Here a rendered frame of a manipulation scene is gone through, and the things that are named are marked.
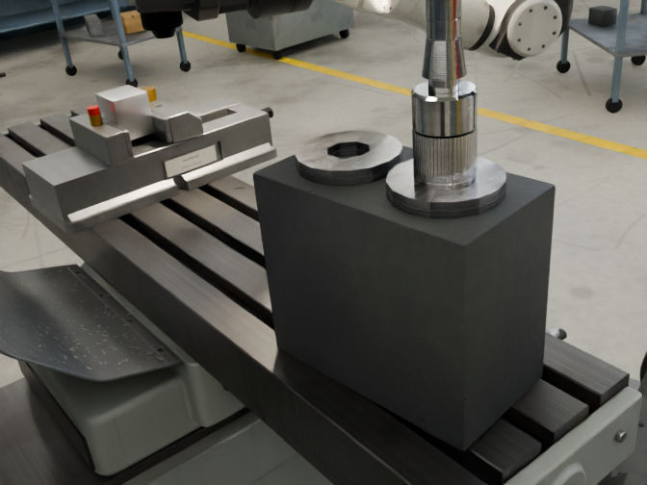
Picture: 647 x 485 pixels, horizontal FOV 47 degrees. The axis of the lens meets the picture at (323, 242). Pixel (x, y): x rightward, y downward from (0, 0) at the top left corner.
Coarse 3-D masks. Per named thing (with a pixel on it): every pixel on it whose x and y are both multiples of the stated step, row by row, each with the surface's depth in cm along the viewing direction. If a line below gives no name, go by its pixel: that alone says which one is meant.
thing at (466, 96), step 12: (420, 84) 54; (468, 84) 53; (420, 96) 52; (432, 96) 51; (444, 96) 51; (456, 96) 51; (468, 96) 51; (420, 108) 52; (432, 108) 51; (444, 108) 51; (456, 108) 51
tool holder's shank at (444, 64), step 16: (432, 0) 49; (448, 0) 48; (432, 16) 49; (448, 16) 49; (432, 32) 50; (448, 32) 49; (432, 48) 50; (448, 48) 50; (432, 64) 51; (448, 64) 50; (464, 64) 51; (432, 80) 51; (448, 80) 51
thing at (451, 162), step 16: (416, 112) 52; (432, 112) 51; (464, 112) 51; (416, 128) 53; (432, 128) 52; (448, 128) 52; (464, 128) 52; (416, 144) 54; (432, 144) 52; (448, 144) 52; (464, 144) 52; (416, 160) 54; (432, 160) 53; (448, 160) 53; (464, 160) 53; (416, 176) 55; (432, 176) 54; (448, 176) 53; (464, 176) 54
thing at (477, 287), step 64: (256, 192) 64; (320, 192) 58; (384, 192) 57; (448, 192) 53; (512, 192) 55; (320, 256) 61; (384, 256) 55; (448, 256) 50; (512, 256) 54; (320, 320) 65; (384, 320) 58; (448, 320) 53; (512, 320) 57; (384, 384) 62; (448, 384) 56; (512, 384) 61
